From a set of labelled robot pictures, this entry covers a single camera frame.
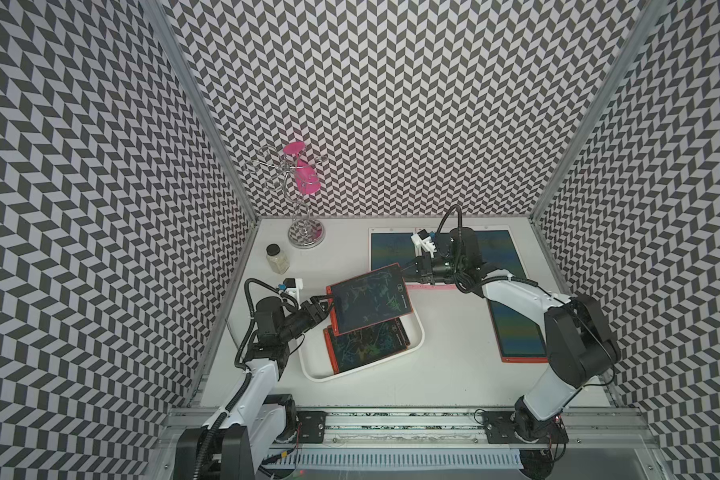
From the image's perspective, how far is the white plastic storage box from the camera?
77cm

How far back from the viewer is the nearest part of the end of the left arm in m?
0.63

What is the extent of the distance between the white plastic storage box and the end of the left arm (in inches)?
A: 1.5
